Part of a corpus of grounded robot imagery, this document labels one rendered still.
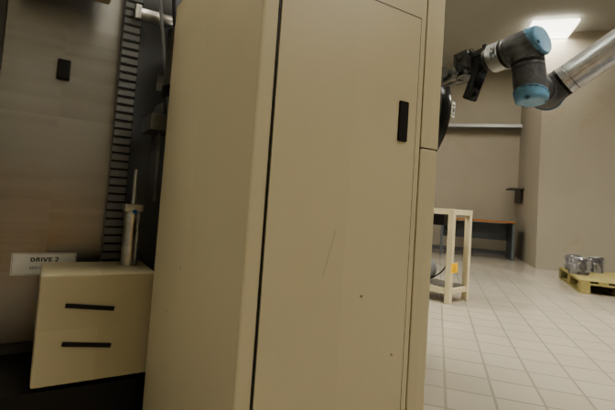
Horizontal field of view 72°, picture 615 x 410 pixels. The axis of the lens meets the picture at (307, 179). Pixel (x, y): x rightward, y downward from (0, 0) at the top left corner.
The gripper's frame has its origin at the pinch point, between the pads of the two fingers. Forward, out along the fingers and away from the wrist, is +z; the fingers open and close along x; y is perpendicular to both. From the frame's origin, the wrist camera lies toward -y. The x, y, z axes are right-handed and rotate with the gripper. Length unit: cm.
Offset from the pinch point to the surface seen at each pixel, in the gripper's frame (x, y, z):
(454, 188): -584, 56, 457
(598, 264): -476, -80, 163
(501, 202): -642, 26, 393
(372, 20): 70, -17, -43
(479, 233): -582, -35, 405
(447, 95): -4.3, -2.6, 1.0
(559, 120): -541, 133, 224
